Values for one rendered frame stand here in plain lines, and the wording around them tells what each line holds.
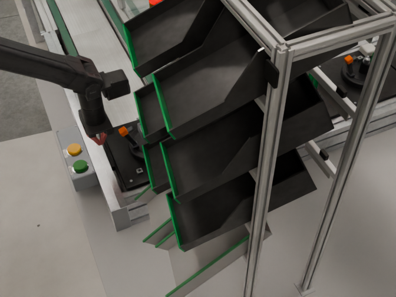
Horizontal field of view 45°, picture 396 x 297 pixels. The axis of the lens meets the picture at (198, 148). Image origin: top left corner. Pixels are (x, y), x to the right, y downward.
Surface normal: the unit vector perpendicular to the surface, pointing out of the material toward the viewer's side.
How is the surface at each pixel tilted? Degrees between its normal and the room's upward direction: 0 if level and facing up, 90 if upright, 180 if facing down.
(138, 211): 90
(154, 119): 25
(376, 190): 0
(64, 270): 0
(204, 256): 45
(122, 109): 0
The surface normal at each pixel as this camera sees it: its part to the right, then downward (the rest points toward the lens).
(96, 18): -0.02, -0.66
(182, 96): -0.43, -0.52
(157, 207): -0.70, -0.33
